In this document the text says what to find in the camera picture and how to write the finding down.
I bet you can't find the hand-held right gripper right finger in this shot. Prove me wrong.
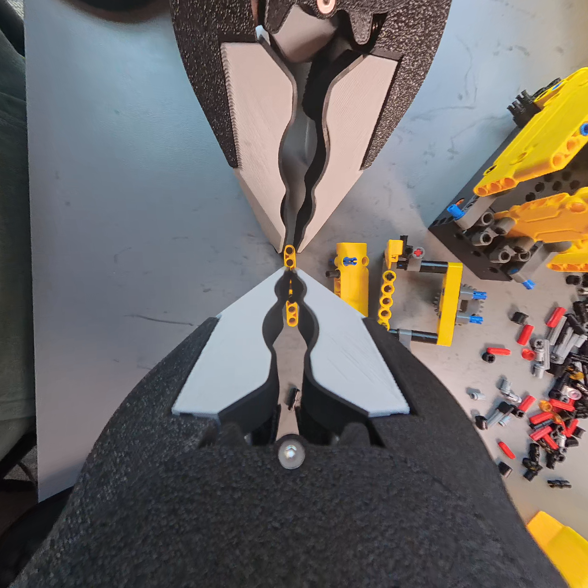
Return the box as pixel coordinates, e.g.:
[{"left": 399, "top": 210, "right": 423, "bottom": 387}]
[{"left": 296, "top": 269, "right": 411, "bottom": 419}]

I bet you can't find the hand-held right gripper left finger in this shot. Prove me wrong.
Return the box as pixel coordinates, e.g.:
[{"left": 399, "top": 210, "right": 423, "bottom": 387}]
[{"left": 171, "top": 268, "right": 288, "bottom": 420}]

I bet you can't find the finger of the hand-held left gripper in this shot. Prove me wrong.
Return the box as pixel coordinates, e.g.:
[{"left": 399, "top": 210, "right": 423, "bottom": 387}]
[
  {"left": 294, "top": 52, "right": 400, "bottom": 253},
  {"left": 220, "top": 41, "right": 298, "bottom": 252}
]

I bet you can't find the yellow lego beam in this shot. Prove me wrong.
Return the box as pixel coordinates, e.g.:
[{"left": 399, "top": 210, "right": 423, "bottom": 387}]
[{"left": 283, "top": 245, "right": 300, "bottom": 328}]

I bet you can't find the yellow lego panel with pins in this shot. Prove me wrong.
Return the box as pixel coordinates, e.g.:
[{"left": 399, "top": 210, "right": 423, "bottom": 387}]
[{"left": 327, "top": 243, "right": 370, "bottom": 318}]

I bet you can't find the lego axle and gear assembly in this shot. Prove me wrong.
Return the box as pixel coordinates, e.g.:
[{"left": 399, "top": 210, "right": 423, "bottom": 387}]
[{"left": 378, "top": 236, "right": 488, "bottom": 347}]

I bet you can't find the yellow lego robot body model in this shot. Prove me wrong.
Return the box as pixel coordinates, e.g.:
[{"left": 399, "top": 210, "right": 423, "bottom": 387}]
[{"left": 428, "top": 68, "right": 588, "bottom": 290}]

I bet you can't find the pile of small lego pins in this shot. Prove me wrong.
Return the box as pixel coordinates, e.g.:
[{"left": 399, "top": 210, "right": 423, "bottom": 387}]
[{"left": 468, "top": 273, "right": 588, "bottom": 488}]

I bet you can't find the yellow plastic bin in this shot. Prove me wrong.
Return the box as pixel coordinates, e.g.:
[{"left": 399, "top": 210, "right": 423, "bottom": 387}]
[{"left": 526, "top": 511, "right": 588, "bottom": 588}]

